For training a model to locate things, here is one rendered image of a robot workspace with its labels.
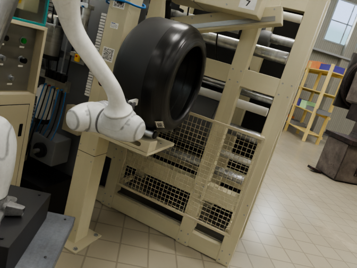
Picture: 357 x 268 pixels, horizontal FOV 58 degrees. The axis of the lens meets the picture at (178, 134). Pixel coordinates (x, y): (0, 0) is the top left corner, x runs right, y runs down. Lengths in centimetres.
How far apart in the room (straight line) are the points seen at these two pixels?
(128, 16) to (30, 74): 63
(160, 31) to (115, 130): 64
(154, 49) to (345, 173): 517
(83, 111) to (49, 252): 48
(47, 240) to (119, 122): 45
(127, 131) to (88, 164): 92
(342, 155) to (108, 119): 534
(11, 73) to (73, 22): 87
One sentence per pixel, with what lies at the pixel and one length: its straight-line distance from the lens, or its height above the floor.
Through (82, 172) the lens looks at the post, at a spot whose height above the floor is 49.
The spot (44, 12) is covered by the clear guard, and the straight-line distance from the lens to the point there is 195.
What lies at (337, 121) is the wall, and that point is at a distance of 1298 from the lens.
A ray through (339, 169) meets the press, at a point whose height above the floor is 22.
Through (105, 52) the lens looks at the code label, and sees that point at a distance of 190.
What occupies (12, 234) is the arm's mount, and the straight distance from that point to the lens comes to 99.
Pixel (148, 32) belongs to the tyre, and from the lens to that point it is 161.
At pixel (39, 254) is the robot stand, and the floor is 65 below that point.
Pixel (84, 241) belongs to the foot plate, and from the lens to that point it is 230.
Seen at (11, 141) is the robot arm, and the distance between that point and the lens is 98.
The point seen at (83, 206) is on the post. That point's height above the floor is 28.
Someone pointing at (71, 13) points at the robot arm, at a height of 136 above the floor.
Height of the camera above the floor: 134
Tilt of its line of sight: 14 degrees down
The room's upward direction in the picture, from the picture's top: 16 degrees clockwise
